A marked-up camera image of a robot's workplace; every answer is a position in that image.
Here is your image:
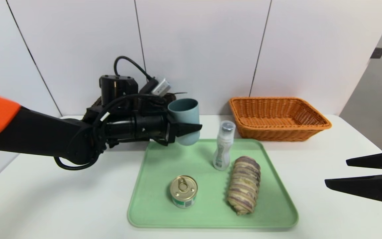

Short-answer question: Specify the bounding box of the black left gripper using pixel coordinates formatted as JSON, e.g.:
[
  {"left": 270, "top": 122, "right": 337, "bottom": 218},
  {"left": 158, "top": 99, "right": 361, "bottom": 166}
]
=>
[{"left": 134, "top": 112, "right": 203, "bottom": 146}]

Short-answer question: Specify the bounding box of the blue-grey plastic cup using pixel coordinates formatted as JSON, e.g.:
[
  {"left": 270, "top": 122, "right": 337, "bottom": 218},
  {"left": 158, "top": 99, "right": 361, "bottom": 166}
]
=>
[{"left": 168, "top": 98, "right": 200, "bottom": 146}]

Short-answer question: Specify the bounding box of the tin can with gold lid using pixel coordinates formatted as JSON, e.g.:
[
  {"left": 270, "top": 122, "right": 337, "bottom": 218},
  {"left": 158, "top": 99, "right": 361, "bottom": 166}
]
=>
[{"left": 169, "top": 175, "right": 198, "bottom": 208}]

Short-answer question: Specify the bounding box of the orange wicker basket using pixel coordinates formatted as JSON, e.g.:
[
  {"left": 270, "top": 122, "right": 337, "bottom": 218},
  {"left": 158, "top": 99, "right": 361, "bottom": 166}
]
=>
[{"left": 229, "top": 97, "right": 332, "bottom": 142}]

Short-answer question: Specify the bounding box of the dark brown wicker basket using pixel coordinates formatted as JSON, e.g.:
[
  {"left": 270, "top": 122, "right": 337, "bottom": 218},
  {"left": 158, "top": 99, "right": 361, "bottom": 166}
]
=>
[{"left": 82, "top": 93, "right": 178, "bottom": 121}]

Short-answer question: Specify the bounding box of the white bottle with clear cap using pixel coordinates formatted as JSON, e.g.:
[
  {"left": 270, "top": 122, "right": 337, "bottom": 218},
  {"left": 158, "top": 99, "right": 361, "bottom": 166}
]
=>
[{"left": 213, "top": 121, "right": 236, "bottom": 171}]

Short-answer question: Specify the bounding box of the light green plastic tray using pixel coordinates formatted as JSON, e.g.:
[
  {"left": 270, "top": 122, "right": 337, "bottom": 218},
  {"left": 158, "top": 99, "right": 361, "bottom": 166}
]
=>
[{"left": 127, "top": 138, "right": 299, "bottom": 229}]

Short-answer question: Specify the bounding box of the striped purple bread roll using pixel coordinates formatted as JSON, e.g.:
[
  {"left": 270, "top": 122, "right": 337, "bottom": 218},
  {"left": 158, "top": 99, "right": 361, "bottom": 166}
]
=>
[{"left": 227, "top": 156, "right": 261, "bottom": 215}]

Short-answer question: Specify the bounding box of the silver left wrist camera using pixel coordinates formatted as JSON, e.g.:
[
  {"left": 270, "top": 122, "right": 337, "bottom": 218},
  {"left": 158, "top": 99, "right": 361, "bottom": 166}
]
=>
[{"left": 150, "top": 77, "right": 171, "bottom": 97}]

